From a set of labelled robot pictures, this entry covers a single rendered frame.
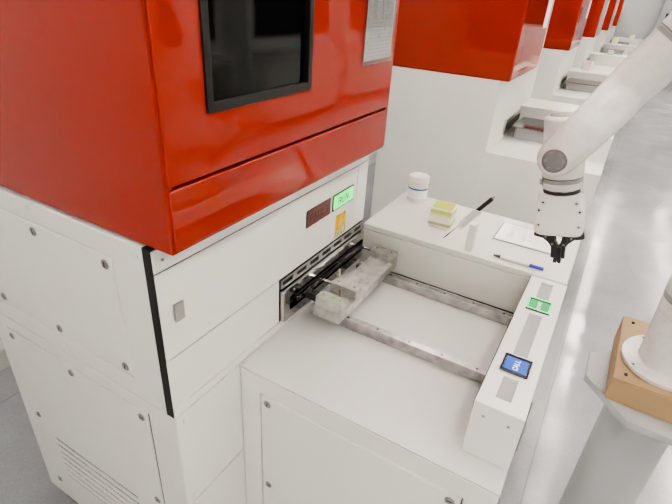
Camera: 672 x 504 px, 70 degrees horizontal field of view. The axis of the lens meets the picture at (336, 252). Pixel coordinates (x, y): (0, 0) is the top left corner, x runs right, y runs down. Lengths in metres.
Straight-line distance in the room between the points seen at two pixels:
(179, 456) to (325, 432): 0.33
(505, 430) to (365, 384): 0.33
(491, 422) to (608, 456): 0.55
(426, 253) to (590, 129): 0.66
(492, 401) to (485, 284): 0.56
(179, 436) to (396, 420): 0.47
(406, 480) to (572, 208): 0.68
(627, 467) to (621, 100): 0.90
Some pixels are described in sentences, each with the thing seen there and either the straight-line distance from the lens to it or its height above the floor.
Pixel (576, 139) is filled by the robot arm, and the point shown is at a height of 1.40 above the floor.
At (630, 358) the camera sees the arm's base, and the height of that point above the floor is 0.90.
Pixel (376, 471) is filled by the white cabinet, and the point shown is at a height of 0.71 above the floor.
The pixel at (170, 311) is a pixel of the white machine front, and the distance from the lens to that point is 0.95.
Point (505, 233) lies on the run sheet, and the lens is 1.63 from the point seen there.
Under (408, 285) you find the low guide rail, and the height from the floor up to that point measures 0.84.
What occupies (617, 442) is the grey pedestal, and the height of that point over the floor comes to 0.68.
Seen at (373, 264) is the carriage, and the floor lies 0.88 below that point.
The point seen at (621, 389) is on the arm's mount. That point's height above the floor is 0.86.
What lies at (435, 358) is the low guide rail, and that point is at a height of 0.84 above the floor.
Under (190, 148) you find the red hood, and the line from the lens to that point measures 0.80.
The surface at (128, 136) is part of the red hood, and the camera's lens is 0.81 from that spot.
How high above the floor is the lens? 1.63
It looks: 29 degrees down
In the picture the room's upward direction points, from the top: 4 degrees clockwise
